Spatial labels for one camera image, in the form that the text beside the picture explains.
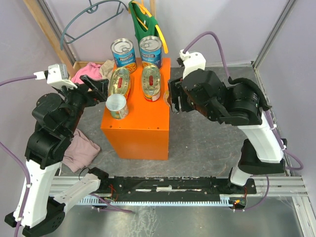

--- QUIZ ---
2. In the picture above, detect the can with white lid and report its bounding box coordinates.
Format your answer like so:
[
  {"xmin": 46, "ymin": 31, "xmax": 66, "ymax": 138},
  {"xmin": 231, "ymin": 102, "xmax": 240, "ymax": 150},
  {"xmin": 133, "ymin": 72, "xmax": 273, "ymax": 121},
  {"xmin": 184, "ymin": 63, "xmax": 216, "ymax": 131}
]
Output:
[{"xmin": 106, "ymin": 94, "xmax": 129, "ymax": 120}]

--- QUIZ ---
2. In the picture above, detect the oval red sardine tin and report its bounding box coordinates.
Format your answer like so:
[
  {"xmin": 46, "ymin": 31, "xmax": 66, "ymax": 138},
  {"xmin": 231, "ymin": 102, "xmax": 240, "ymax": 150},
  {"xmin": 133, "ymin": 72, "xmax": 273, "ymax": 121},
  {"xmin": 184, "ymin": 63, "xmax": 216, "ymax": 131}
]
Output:
[{"xmin": 108, "ymin": 67, "xmax": 131, "ymax": 100}]

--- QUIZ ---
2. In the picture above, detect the blue soup can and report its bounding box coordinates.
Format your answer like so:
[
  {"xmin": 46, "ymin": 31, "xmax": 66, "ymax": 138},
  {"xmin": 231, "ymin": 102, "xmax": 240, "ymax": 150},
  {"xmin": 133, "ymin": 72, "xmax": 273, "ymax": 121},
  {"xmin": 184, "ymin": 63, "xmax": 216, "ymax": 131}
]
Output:
[{"xmin": 111, "ymin": 38, "xmax": 137, "ymax": 73}]

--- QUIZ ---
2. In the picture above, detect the small can white lid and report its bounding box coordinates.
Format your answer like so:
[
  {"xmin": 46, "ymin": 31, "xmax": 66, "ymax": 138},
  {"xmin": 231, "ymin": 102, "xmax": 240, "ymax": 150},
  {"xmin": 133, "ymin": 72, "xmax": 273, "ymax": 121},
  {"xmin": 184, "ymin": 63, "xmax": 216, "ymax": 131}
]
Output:
[{"xmin": 163, "ymin": 90, "xmax": 170, "ymax": 107}]

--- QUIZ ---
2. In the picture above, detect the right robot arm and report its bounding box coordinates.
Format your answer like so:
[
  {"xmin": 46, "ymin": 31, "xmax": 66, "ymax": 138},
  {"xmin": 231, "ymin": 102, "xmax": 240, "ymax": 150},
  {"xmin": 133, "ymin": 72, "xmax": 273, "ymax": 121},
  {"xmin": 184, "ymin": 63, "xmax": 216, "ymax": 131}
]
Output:
[{"xmin": 167, "ymin": 69, "xmax": 285, "ymax": 193}]

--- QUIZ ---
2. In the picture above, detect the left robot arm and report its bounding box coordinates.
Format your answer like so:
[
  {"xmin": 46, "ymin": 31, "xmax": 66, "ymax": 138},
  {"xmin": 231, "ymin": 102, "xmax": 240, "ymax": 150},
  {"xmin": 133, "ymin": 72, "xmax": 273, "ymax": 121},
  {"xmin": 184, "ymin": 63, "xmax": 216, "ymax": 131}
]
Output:
[{"xmin": 5, "ymin": 75, "xmax": 109, "ymax": 237}]

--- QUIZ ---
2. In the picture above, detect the orange box counter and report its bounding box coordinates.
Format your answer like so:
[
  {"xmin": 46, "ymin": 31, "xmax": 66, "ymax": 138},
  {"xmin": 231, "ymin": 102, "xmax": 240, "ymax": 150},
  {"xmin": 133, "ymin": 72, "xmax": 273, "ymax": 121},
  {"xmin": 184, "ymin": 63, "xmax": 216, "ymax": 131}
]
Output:
[{"xmin": 100, "ymin": 58, "xmax": 171, "ymax": 160}]

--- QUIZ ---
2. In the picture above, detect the pink cloth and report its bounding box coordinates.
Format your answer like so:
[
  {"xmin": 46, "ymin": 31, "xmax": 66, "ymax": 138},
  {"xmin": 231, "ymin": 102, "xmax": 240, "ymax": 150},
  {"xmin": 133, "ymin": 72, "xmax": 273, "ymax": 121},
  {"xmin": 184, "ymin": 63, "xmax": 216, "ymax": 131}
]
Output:
[{"xmin": 71, "ymin": 62, "xmax": 102, "ymax": 84}]

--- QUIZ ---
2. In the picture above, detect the beige cloth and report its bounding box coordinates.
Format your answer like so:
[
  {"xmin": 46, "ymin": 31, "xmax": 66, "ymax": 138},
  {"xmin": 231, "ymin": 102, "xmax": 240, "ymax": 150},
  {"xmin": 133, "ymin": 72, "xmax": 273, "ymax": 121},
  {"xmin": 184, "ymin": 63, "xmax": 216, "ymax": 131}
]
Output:
[{"xmin": 99, "ymin": 60, "xmax": 115, "ymax": 79}]

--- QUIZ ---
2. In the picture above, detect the wooden tray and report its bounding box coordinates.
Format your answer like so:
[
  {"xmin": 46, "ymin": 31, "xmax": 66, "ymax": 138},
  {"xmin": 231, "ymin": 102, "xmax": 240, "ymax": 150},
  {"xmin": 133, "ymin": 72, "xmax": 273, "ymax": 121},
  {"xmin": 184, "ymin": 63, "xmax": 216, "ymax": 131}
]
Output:
[{"xmin": 68, "ymin": 61, "xmax": 109, "ymax": 93}]

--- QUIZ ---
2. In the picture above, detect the mauve cloth on floor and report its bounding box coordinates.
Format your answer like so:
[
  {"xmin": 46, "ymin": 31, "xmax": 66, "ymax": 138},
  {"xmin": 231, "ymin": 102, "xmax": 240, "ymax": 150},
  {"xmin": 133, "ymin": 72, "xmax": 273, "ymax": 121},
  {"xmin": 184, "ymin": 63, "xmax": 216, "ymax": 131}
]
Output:
[{"xmin": 63, "ymin": 129, "xmax": 101, "ymax": 172}]

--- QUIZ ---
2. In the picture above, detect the green tank top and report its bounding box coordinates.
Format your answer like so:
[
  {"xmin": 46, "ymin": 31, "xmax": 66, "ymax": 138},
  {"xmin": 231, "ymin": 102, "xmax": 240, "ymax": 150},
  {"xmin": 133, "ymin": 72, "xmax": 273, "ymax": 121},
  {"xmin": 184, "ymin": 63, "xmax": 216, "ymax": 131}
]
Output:
[{"xmin": 128, "ymin": 1, "xmax": 159, "ymax": 44}]

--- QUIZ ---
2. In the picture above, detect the teal plastic hanger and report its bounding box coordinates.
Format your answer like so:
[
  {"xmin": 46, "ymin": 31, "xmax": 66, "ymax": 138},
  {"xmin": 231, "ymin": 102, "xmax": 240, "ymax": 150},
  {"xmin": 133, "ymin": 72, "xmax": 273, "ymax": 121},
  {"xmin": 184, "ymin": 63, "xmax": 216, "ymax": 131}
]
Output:
[{"xmin": 49, "ymin": 0, "xmax": 131, "ymax": 49}]

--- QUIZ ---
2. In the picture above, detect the yellow plastic hanger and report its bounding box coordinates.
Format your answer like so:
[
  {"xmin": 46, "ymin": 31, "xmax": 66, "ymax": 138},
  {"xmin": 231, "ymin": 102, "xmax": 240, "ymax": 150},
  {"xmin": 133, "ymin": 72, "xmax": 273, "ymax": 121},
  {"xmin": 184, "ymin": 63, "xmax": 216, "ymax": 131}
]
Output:
[{"xmin": 132, "ymin": 0, "xmax": 169, "ymax": 54}]

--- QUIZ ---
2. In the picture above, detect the wooden upright behind shirt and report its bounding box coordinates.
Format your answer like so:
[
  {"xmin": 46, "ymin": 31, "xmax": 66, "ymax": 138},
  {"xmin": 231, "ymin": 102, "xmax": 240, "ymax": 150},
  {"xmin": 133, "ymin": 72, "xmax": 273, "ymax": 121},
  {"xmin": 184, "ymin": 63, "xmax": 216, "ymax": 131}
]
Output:
[{"xmin": 150, "ymin": 0, "xmax": 156, "ymax": 17}]

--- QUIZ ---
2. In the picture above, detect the aluminium corner profile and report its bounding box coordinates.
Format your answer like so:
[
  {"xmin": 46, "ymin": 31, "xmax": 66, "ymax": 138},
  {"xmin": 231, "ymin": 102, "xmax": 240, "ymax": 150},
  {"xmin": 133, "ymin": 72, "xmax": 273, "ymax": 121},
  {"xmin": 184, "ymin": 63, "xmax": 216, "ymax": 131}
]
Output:
[{"xmin": 252, "ymin": 0, "xmax": 297, "ymax": 70}]

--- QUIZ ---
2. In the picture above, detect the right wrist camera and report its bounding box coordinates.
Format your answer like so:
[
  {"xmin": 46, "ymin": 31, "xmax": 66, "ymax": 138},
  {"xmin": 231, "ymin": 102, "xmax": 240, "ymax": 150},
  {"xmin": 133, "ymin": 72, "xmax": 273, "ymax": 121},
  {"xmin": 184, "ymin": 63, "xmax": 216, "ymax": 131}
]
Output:
[{"xmin": 177, "ymin": 49, "xmax": 206, "ymax": 79}]

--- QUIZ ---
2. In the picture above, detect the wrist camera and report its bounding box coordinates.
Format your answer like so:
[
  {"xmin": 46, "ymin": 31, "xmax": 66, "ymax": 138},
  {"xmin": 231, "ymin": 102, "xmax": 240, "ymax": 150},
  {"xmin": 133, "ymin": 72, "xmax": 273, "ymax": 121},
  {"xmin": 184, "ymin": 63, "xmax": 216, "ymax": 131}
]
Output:
[
  {"xmin": 177, "ymin": 49, "xmax": 206, "ymax": 79},
  {"xmin": 33, "ymin": 64, "xmax": 77, "ymax": 90}
]

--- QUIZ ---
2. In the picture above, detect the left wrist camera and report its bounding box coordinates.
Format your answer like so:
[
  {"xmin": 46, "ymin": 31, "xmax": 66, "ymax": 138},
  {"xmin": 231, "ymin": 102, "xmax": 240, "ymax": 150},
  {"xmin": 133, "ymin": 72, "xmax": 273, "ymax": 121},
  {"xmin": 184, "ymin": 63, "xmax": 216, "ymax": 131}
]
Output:
[{"xmin": 33, "ymin": 64, "xmax": 77, "ymax": 90}]

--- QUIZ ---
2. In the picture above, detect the wooden post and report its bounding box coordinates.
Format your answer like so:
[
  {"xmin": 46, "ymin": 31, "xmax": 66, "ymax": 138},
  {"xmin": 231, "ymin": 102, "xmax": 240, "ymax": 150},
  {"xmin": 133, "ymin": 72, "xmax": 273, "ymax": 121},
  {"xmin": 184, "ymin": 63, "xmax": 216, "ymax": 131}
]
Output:
[{"xmin": 23, "ymin": 0, "xmax": 76, "ymax": 77}]

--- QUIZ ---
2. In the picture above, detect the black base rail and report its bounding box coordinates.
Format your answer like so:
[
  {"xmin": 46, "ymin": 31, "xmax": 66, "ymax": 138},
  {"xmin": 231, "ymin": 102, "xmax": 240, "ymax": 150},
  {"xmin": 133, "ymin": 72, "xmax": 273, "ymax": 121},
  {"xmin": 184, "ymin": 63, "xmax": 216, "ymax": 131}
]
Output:
[{"xmin": 88, "ymin": 167, "xmax": 257, "ymax": 203}]

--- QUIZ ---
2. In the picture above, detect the light blue cable duct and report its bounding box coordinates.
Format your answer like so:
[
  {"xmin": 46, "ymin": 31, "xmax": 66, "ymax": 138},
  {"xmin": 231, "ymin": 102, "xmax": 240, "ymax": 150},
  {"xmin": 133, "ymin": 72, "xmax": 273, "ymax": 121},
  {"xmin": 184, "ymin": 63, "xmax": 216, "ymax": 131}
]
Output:
[{"xmin": 76, "ymin": 193, "xmax": 234, "ymax": 206}]

